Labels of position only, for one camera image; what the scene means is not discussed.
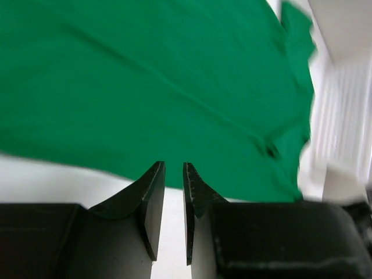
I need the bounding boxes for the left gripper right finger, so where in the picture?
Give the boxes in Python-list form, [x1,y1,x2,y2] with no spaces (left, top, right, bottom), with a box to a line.
[183,163,371,278]

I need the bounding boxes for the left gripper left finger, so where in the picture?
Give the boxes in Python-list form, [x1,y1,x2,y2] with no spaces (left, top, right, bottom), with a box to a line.
[1,161,166,278]

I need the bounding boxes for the green t shirt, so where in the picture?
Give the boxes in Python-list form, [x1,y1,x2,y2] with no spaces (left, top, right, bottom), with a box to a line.
[1,1,315,202]

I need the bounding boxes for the white plastic basket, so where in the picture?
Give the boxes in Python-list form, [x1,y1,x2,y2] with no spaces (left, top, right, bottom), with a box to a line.
[299,1,371,201]

